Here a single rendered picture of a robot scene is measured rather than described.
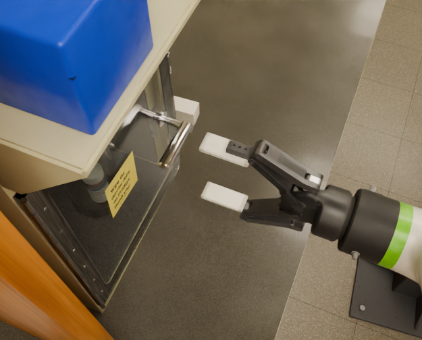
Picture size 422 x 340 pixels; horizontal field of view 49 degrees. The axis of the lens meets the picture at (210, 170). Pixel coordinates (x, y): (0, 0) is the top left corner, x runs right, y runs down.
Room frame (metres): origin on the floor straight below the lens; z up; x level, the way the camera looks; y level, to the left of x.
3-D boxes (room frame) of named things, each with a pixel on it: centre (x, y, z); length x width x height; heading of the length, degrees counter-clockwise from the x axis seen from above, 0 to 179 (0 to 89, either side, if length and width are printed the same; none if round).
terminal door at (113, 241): (0.35, 0.12, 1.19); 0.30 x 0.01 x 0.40; 156
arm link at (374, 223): (0.27, -0.21, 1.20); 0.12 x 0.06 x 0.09; 157
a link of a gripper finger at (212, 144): (0.34, -0.02, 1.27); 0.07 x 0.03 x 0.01; 67
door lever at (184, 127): (0.41, 0.07, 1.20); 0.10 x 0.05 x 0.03; 156
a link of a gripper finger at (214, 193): (0.34, -0.02, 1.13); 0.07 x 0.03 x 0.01; 67
